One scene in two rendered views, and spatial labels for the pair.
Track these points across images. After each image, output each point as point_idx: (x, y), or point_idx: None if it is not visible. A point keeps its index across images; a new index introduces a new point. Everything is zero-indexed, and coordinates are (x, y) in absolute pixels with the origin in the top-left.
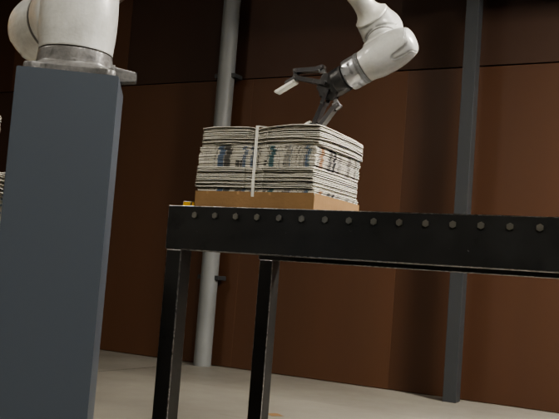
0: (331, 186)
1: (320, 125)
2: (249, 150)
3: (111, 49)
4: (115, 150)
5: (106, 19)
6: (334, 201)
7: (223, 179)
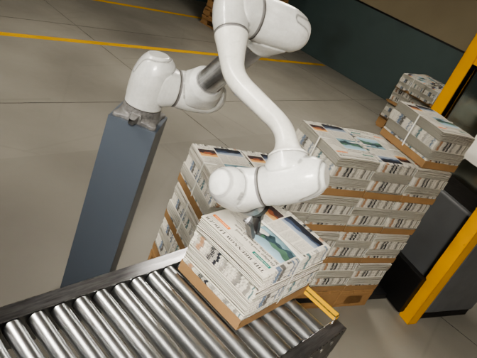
0: (208, 273)
1: (201, 217)
2: None
3: (134, 104)
4: (122, 153)
5: (130, 87)
6: (204, 285)
7: None
